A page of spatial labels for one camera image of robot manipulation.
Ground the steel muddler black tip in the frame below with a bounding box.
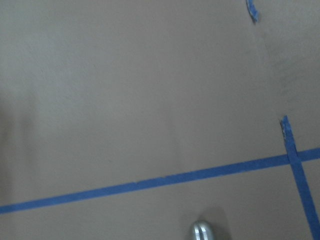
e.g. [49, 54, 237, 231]
[190, 220, 215, 240]

